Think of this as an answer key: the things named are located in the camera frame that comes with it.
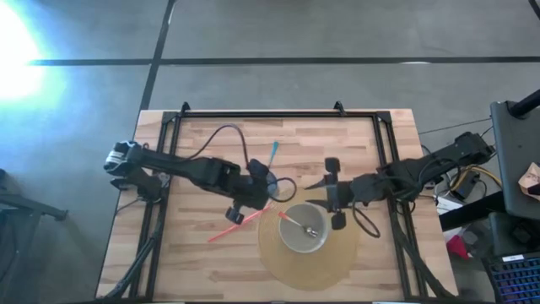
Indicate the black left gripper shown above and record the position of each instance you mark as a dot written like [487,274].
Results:
[253,194]

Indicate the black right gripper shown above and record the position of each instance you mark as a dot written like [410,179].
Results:
[356,192]

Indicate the red plastic straw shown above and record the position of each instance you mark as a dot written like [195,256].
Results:
[236,226]

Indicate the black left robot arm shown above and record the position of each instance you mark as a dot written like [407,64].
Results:
[169,162]

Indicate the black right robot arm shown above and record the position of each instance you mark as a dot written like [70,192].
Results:
[413,171]

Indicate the grey round bowl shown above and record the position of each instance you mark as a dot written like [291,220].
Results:
[295,236]

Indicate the round tan woven placemat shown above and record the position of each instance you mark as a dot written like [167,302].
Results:
[308,270]

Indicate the white power adapter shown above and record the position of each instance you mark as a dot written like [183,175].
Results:
[445,205]

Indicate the black power brick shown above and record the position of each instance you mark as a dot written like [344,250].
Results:
[464,188]

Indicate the red object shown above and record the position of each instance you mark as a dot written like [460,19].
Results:
[457,247]

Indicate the black table beam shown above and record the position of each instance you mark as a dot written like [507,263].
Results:
[472,211]

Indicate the grey cart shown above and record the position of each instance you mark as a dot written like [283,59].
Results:
[516,169]

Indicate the brown paper bag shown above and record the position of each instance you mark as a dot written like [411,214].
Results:
[529,179]

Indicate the blue grid crate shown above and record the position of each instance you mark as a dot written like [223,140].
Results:
[516,280]

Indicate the black pole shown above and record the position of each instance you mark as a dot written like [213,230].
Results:
[525,105]

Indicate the black tripod stand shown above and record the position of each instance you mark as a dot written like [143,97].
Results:
[25,207]

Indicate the black aluminium table frame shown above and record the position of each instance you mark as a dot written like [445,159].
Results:
[274,114]

